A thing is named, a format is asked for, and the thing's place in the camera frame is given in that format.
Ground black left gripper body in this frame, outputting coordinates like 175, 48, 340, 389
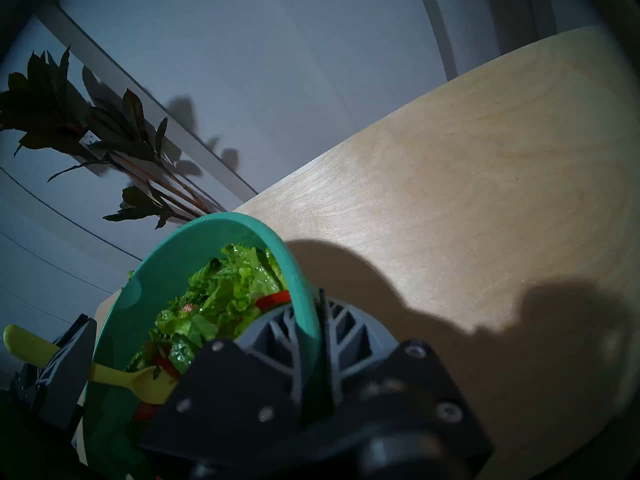
0, 366, 87, 480

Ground green plastic salad bowl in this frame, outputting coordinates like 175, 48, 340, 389
81, 211, 322, 480

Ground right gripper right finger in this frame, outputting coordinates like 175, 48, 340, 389
319, 289, 494, 474

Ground yellow plastic utensil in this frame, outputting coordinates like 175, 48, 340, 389
2, 324, 180, 406

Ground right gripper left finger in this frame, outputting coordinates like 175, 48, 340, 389
142, 304, 307, 466

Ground tall potted plant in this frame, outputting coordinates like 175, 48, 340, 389
0, 46, 226, 231

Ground mixed lettuce tomato salad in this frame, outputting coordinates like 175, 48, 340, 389
125, 242, 292, 425

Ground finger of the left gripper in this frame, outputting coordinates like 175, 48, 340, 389
37, 314, 99, 431

